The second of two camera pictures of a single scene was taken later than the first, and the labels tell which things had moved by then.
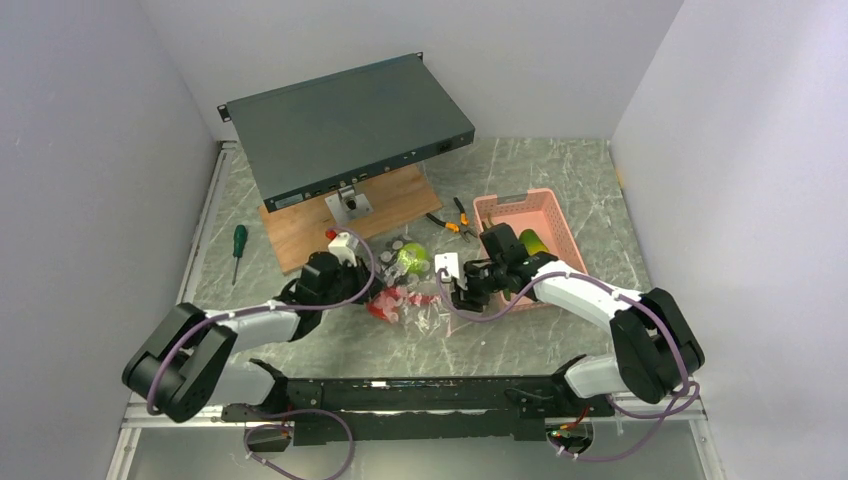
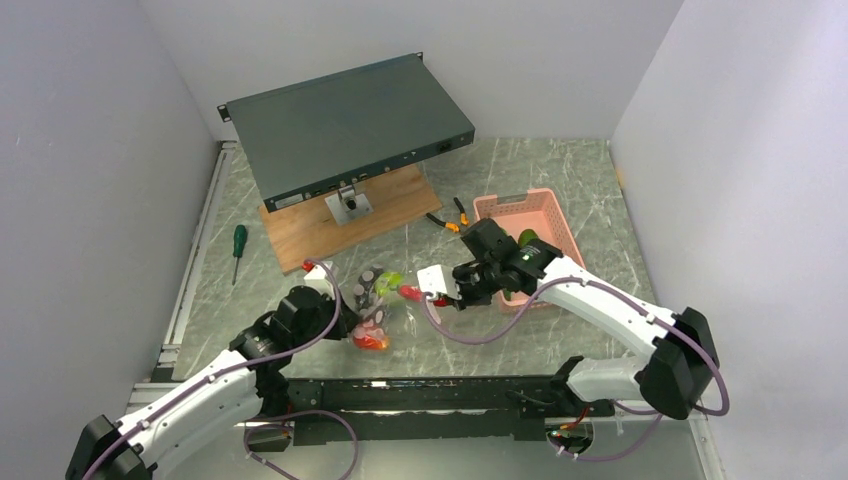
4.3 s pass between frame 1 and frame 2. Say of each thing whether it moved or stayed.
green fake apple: moved
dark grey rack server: stayed
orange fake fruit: stayed
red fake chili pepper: moved
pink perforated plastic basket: stayed
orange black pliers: stayed
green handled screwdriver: stayed
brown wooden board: stayed
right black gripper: stayed
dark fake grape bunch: moved
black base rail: stayed
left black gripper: moved
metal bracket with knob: stayed
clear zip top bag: moved
